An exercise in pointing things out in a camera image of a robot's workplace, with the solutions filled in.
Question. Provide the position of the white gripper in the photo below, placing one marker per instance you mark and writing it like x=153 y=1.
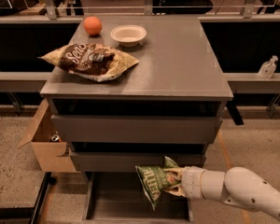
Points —
x=191 y=181

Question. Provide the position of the green jalapeno chip bag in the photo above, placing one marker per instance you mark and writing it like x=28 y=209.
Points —
x=154 y=180

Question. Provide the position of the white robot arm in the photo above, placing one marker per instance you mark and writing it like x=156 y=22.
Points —
x=238 y=187

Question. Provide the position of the grey open bottom drawer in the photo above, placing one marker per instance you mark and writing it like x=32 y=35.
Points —
x=118 y=198

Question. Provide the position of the grey drawer cabinet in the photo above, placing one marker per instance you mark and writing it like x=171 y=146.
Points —
x=177 y=76

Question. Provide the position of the grey middle drawer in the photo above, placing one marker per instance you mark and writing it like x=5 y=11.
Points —
x=126 y=162

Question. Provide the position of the grey top drawer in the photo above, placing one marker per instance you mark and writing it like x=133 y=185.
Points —
x=166 y=130

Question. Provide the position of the brown Sensations chip bag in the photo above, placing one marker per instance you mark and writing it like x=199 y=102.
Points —
x=96 y=62

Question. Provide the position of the soda can in box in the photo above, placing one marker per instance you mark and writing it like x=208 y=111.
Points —
x=55 y=138

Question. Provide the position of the open cardboard box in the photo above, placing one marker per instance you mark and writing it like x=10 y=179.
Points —
x=51 y=156

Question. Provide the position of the clear hand sanitizer bottle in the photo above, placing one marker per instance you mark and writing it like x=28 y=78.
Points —
x=268 y=68

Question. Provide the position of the white paper bowl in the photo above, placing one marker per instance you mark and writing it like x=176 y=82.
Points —
x=128 y=35

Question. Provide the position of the orange fruit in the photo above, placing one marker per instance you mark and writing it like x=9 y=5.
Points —
x=92 y=25

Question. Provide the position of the black floor frame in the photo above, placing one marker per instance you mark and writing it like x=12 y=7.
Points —
x=32 y=213

